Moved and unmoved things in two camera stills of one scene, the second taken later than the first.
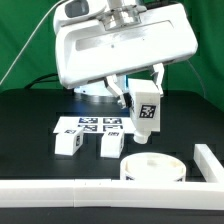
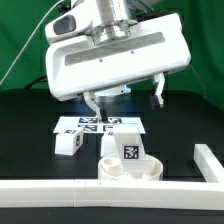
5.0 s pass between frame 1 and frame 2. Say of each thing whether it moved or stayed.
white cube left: stayed
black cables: stayed
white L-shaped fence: stayed
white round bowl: moved
